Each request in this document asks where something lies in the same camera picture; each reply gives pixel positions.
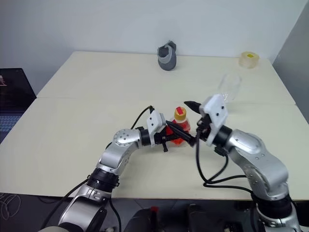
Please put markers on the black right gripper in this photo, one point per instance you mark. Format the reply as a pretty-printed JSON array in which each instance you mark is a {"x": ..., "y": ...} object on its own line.
[{"x": 204, "y": 128}]

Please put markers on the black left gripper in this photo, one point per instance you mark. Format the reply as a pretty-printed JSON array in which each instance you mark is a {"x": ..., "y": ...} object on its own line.
[{"x": 162, "y": 138}]

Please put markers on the red drink bottle yellow cap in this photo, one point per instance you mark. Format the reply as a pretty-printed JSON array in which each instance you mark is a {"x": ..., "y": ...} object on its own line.
[{"x": 181, "y": 115}]

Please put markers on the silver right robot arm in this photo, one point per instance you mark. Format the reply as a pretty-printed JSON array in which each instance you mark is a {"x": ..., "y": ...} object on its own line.
[{"x": 256, "y": 154}]

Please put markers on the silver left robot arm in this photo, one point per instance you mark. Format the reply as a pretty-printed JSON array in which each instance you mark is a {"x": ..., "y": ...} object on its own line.
[{"x": 116, "y": 154}]

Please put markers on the clear plastic cup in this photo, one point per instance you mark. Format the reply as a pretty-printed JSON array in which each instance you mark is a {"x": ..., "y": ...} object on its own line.
[{"x": 230, "y": 84}]

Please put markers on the grey folded cap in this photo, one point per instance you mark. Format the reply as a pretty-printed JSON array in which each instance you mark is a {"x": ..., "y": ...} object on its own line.
[{"x": 166, "y": 61}]

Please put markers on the clear yellow tape roll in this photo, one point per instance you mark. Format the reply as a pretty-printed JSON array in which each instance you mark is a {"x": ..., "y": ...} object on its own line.
[{"x": 249, "y": 60}]

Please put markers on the dark laptop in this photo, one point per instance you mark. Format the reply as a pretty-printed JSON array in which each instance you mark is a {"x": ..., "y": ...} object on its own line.
[{"x": 14, "y": 89}]

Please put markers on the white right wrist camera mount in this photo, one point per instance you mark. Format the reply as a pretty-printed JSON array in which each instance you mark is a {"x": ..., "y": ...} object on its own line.
[{"x": 217, "y": 111}]

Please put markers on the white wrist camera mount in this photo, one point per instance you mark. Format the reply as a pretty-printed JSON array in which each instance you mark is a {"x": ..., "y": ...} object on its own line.
[
  {"x": 217, "y": 111},
  {"x": 155, "y": 122}
]

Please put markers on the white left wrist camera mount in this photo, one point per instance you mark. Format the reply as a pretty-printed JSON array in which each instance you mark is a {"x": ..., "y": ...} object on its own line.
[{"x": 155, "y": 122}]

